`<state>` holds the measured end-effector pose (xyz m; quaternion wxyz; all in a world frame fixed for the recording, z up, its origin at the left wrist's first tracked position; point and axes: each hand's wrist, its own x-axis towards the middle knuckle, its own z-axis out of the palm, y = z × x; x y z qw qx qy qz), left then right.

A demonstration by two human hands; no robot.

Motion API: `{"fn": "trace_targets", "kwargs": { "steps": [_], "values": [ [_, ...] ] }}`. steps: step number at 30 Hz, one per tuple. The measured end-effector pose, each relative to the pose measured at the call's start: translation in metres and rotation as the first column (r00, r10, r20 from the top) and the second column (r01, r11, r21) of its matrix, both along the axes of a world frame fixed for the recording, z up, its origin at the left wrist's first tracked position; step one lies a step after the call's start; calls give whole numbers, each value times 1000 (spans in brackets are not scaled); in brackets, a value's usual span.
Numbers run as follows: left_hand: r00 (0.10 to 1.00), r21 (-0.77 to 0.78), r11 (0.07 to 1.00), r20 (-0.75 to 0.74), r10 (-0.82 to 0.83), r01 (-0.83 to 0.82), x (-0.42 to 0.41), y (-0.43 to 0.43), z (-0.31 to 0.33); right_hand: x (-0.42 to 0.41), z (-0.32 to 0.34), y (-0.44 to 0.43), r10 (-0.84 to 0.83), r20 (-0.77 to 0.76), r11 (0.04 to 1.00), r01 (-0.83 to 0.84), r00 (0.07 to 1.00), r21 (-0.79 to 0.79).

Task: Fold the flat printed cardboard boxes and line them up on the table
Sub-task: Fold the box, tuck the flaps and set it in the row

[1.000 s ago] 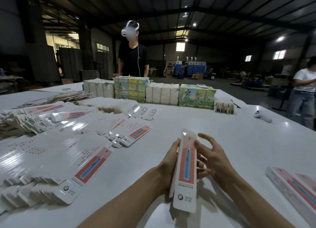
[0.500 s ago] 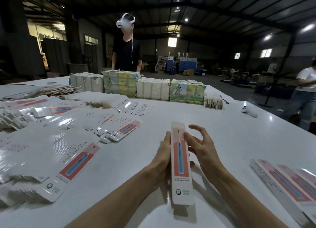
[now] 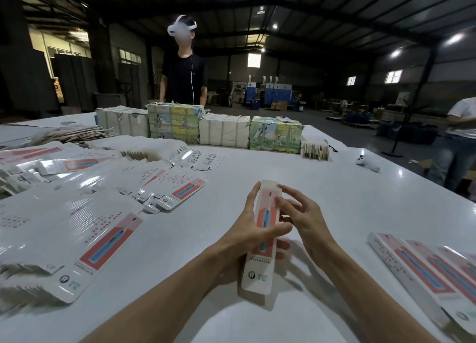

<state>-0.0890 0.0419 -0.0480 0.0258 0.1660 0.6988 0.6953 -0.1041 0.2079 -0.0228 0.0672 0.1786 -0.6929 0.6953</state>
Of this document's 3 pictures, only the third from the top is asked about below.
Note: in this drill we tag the white headset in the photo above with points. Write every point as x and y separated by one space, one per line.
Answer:
182 27

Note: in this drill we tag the pile of grey flat sheets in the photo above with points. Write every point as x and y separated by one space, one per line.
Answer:
52 134

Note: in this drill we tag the row of white cartons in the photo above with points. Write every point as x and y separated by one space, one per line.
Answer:
123 122
224 131

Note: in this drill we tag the red white carton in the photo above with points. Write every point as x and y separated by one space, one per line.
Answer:
256 276

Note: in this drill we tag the pile of carton blanks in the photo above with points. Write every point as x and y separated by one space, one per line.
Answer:
74 216

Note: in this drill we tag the green yellow carton bundle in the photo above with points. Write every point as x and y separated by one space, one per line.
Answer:
175 123

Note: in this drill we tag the small black tool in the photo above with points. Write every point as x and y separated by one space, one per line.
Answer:
332 145

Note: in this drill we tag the small beige card stack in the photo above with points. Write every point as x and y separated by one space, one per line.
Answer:
315 151

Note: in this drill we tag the blue machine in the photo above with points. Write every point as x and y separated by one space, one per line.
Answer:
277 94

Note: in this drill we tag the black floor stand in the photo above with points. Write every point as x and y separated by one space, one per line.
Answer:
405 123

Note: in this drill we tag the green printed carton bundle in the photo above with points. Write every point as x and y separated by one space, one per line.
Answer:
276 134

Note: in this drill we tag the double wall window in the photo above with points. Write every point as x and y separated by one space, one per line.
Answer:
393 76

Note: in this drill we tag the square bright window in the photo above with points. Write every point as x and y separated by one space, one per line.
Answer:
254 60

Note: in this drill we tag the person's left hand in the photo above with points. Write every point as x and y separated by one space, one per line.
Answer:
242 239

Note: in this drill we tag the dark grey cabinet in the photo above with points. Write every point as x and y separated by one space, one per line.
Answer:
76 82

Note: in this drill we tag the small white object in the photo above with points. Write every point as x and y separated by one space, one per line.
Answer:
367 163

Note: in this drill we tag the small wall window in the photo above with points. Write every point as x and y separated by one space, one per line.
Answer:
351 80

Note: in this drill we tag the grey crate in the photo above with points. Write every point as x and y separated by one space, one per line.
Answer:
109 101

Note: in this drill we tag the person's left forearm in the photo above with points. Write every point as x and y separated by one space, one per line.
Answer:
167 305

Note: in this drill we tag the blue bins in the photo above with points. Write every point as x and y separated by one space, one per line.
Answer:
405 132

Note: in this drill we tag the person's right hand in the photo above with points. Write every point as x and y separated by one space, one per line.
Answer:
309 224

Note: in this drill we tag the person's right forearm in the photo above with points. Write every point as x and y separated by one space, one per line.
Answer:
372 298

